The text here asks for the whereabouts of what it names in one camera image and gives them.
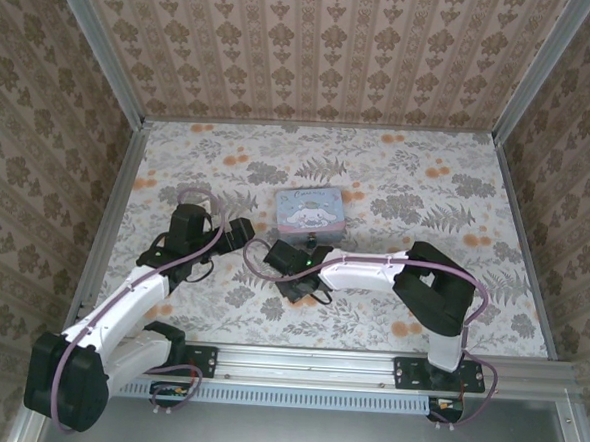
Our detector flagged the cartoon bunny tin box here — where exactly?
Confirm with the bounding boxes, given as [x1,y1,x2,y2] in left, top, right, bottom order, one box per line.
[272,183,349,245]

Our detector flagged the wide aluminium mounting rail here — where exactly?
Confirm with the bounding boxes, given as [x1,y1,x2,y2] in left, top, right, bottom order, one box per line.
[179,338,581,403]

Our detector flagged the aluminium table edge rail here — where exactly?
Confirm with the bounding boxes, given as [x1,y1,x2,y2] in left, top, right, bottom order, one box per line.
[481,135,590,373]
[70,116,152,326]
[143,111,498,144]

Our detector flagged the white slotted cable duct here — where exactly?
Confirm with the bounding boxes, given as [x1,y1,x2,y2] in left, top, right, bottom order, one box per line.
[113,375,439,417]

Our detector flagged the thin purple base cable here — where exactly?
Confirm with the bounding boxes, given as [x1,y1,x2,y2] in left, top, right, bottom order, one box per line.
[148,361,206,413]

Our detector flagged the aluminium frame post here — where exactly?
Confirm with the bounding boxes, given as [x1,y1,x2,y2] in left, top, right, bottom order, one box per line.
[492,0,590,149]
[44,0,154,126]

